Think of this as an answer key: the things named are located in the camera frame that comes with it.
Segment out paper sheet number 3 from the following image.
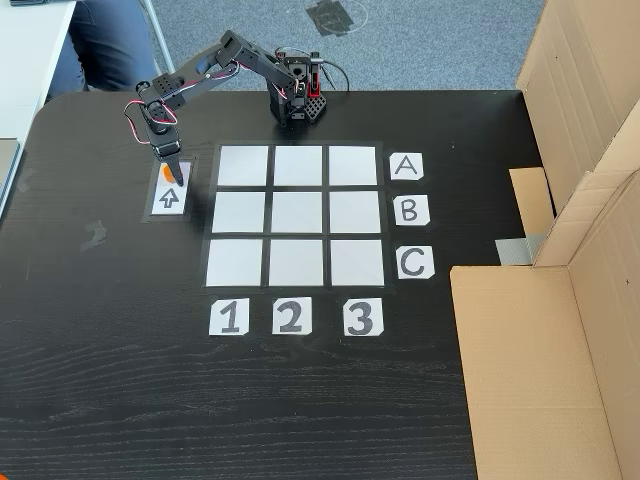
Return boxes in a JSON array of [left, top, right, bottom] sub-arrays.
[[342, 297, 385, 337]]

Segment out large brown cardboard box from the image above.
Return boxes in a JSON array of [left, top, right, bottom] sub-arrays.
[[449, 167, 640, 480], [508, 0, 640, 267]]

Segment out paper sheet number 1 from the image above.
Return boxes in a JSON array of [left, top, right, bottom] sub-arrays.
[[208, 298, 250, 337]]

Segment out black floor tape patch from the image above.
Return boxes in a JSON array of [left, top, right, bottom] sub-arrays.
[[304, 0, 358, 39]]

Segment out person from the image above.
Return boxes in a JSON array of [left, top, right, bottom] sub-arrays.
[[47, 0, 157, 94]]

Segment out paper sheet letter A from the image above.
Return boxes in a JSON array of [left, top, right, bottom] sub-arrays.
[[388, 153, 425, 182]]

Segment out white table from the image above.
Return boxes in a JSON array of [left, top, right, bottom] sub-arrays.
[[0, 0, 77, 141]]

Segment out paper sheet letter C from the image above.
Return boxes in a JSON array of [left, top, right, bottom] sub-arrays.
[[396, 245, 435, 281]]

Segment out white table leg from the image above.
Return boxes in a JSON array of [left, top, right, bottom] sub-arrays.
[[141, 0, 177, 76]]

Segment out clear tape scraps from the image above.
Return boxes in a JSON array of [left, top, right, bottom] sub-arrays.
[[79, 218, 109, 254]]

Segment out black red clamp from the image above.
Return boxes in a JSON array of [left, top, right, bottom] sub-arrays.
[[305, 49, 327, 100]]

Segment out paper sheet letter B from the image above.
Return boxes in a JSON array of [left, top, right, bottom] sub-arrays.
[[393, 194, 431, 227]]

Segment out white nine-square grid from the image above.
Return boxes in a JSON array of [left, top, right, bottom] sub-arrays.
[[202, 142, 387, 290]]

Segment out paper sheet number 2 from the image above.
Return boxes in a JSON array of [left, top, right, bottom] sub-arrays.
[[271, 296, 313, 336]]

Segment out red white servo cable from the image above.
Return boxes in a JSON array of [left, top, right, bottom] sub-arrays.
[[123, 98, 179, 147]]

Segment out white arrow paper sheet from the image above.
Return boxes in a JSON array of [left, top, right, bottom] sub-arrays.
[[149, 159, 194, 218]]

